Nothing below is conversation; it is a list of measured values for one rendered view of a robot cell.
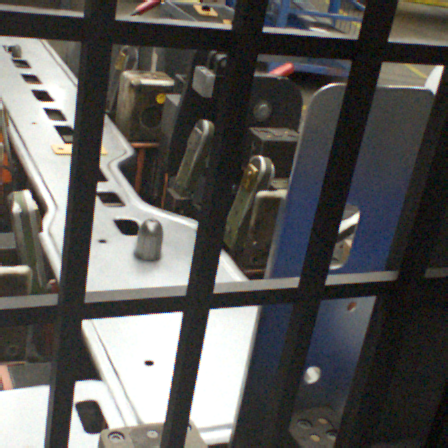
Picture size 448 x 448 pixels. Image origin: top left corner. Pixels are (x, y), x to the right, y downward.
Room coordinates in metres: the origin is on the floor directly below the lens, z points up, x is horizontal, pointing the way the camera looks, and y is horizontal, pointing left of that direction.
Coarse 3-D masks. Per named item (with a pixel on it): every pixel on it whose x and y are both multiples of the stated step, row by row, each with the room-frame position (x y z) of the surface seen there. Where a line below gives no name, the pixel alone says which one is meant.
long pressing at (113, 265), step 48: (0, 48) 1.67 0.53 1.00; (48, 48) 1.73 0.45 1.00; (0, 96) 1.36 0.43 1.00; (48, 144) 1.17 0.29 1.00; (48, 192) 1.00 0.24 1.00; (48, 240) 0.86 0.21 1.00; (96, 240) 0.88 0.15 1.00; (192, 240) 0.93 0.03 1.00; (96, 288) 0.77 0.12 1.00; (96, 336) 0.68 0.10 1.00; (144, 336) 0.69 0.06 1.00; (240, 336) 0.72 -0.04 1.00; (144, 384) 0.61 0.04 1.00; (240, 384) 0.64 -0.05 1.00
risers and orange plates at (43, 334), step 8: (8, 144) 1.44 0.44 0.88; (8, 184) 1.39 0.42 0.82; (8, 192) 1.39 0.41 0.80; (8, 208) 1.39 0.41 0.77; (0, 216) 1.42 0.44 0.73; (8, 216) 1.39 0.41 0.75; (0, 224) 1.41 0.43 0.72; (8, 224) 1.39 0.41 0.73; (0, 232) 1.41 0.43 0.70; (48, 272) 1.04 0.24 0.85; (48, 280) 1.04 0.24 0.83; (56, 288) 1.04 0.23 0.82; (40, 328) 1.04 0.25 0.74; (48, 328) 1.04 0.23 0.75; (32, 336) 1.07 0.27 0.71; (40, 336) 1.04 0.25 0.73; (48, 336) 1.04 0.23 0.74; (40, 344) 1.04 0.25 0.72; (48, 344) 1.04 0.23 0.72; (40, 352) 1.04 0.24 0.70; (48, 352) 1.04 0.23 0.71
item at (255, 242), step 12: (276, 180) 1.02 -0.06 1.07; (288, 180) 1.03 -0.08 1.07; (264, 192) 0.97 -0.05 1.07; (276, 192) 0.98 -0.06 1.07; (264, 204) 0.97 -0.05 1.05; (276, 204) 0.97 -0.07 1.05; (252, 216) 0.96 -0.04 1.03; (264, 216) 0.97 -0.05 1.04; (276, 216) 0.98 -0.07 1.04; (252, 228) 0.96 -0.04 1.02; (264, 228) 0.97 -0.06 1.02; (252, 240) 0.96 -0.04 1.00; (264, 240) 0.97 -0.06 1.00; (228, 252) 1.00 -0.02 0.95; (240, 252) 0.97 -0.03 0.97; (252, 252) 0.96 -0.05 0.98; (264, 252) 0.97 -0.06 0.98; (240, 264) 0.97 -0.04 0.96; (252, 264) 0.97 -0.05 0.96; (264, 264) 0.98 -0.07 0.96; (252, 276) 0.97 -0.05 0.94
